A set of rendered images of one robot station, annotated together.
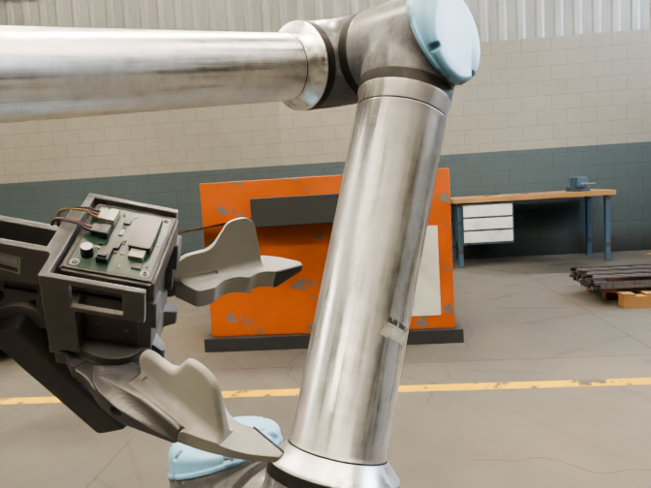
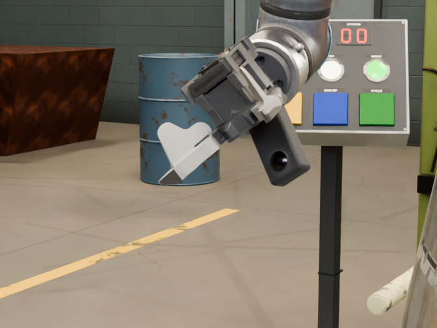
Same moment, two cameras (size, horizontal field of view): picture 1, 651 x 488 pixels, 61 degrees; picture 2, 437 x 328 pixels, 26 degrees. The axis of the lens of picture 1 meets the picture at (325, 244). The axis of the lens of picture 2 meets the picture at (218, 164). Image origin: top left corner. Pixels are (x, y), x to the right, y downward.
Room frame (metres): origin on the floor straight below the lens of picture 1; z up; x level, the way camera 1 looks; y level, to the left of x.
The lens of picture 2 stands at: (0.78, -0.83, 1.23)
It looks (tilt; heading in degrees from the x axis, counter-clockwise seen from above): 10 degrees down; 116
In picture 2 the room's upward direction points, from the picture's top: straight up
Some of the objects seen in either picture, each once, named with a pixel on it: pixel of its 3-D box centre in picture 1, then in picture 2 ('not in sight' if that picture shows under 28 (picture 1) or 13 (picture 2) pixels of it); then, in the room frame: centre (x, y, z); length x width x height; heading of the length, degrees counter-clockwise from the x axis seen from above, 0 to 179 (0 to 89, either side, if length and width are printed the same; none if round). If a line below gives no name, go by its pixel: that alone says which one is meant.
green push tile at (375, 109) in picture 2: not in sight; (376, 110); (0.17, 1.16, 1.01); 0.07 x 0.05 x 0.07; 20
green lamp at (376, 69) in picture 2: not in sight; (376, 70); (0.16, 1.21, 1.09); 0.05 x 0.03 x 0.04; 175
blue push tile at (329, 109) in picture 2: not in sight; (330, 109); (0.08, 1.13, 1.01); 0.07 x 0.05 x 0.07; 20
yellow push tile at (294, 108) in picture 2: not in sight; (284, 109); (-0.01, 1.09, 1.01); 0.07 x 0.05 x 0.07; 20
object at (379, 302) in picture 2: not in sight; (412, 278); (0.25, 1.22, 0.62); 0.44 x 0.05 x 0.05; 85
